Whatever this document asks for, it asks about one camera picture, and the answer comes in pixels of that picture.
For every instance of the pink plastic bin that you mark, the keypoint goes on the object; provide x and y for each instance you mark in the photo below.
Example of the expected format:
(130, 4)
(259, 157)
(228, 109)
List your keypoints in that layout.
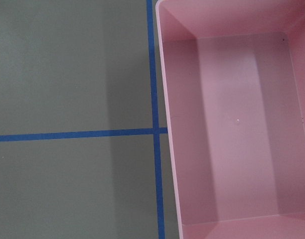
(233, 75)

